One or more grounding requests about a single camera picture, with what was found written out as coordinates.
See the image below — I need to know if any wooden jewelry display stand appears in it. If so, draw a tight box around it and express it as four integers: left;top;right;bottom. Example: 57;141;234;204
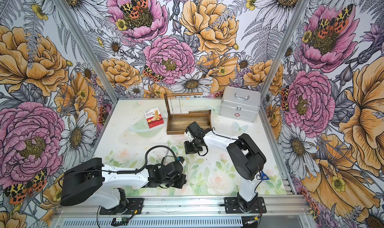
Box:
164;92;212;135

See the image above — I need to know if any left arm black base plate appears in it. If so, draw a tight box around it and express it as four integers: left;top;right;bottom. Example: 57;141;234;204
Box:
99;198;144;215

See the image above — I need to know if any silver metal first-aid case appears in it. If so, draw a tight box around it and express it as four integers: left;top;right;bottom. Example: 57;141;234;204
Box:
219;86;262;123

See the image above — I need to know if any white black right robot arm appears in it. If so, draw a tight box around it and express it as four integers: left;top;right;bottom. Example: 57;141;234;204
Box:
184;122;267;215

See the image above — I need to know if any small green circuit board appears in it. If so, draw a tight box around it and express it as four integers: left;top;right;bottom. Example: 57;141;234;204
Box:
111;217;126;227

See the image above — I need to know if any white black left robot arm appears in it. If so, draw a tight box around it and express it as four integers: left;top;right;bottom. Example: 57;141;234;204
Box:
60;152;187;215

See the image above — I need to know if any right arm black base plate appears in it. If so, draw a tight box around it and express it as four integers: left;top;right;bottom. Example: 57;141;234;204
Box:
223;197;267;214

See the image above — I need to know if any aluminium front rail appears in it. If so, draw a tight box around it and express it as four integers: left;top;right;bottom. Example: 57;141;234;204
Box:
51;195;317;228

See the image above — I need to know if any white blue tube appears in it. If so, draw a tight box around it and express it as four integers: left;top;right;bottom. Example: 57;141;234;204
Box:
259;171;270;181

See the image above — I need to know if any red white small box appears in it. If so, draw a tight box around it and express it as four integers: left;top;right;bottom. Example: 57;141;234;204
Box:
144;107;164;129

